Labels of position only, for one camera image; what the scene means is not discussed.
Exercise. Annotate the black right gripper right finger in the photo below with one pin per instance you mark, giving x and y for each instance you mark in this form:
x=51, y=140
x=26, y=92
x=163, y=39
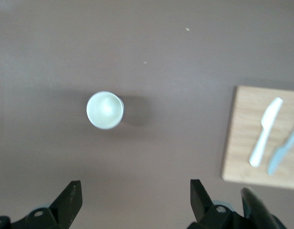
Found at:
x=204, y=214

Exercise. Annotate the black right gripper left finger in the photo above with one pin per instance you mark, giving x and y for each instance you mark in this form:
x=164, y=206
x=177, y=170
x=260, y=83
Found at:
x=63, y=210

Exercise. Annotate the white plastic cup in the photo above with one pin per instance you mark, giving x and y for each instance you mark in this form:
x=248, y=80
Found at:
x=105, y=111

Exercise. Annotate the wooden cutting board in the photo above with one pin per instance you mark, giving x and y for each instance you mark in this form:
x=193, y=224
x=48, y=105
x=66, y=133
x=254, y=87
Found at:
x=242, y=143

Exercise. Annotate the grey plastic knife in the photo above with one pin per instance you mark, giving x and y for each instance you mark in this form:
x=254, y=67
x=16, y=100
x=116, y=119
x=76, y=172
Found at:
x=280, y=155

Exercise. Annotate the white plastic knife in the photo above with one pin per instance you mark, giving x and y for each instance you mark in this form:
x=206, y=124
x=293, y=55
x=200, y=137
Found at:
x=263, y=136

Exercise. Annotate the brown table cover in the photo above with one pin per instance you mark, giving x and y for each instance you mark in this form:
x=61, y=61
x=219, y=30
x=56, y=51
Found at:
x=161, y=47

